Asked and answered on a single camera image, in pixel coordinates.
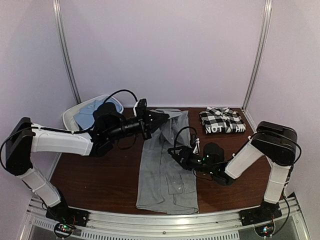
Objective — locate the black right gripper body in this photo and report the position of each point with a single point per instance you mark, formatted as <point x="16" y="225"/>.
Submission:
<point x="189" y="163"/>

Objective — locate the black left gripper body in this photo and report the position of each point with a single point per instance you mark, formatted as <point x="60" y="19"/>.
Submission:
<point x="140" y="126"/>

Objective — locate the grey long sleeve shirt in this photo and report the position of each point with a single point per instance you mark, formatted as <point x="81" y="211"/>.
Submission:
<point x="163" y="185"/>

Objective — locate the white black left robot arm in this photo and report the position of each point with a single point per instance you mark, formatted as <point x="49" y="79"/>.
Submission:
<point x="30" y="139"/>

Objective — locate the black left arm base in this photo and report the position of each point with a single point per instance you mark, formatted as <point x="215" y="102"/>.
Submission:
<point x="67" y="215"/>

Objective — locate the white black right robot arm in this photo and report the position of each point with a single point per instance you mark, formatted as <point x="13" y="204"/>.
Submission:
<point x="278" y="144"/>

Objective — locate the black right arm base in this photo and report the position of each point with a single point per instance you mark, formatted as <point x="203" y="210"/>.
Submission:
<point x="260" y="215"/>

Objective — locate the black white plaid folded shirt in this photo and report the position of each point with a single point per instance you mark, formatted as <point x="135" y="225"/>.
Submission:
<point x="221" y="121"/>

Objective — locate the light blue folded shirt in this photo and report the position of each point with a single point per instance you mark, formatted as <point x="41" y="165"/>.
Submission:
<point x="84" y="116"/>

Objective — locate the white plastic laundry basket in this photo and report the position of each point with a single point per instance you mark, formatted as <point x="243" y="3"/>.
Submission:
<point x="68" y="118"/>

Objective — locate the right circuit board with leds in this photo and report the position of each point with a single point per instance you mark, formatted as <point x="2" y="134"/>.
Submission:
<point x="265" y="230"/>

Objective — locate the circuit board with leds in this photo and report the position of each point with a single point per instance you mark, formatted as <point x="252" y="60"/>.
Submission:
<point x="62" y="230"/>
<point x="265" y="230"/>

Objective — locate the left circuit board with leds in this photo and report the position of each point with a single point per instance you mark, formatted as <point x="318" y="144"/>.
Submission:
<point x="62" y="230"/>

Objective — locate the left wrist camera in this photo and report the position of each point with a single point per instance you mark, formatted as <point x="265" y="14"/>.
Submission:
<point x="140" y="107"/>

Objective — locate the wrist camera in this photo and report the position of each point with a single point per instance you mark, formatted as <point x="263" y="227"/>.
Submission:
<point x="213" y="154"/>
<point x="140" y="107"/>

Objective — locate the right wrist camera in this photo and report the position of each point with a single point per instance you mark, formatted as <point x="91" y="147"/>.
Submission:
<point x="213" y="154"/>

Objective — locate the aluminium front rail frame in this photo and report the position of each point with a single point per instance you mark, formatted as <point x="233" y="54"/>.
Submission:
<point x="221" y="225"/>

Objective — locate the silver left corner post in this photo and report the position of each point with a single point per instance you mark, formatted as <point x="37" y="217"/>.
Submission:
<point x="64" y="50"/>

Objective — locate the silver corner post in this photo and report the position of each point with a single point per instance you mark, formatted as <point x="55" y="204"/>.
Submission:
<point x="264" y="31"/>
<point x="64" y="50"/>

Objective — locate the silver right corner post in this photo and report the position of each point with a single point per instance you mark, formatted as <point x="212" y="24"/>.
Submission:
<point x="264" y="31"/>

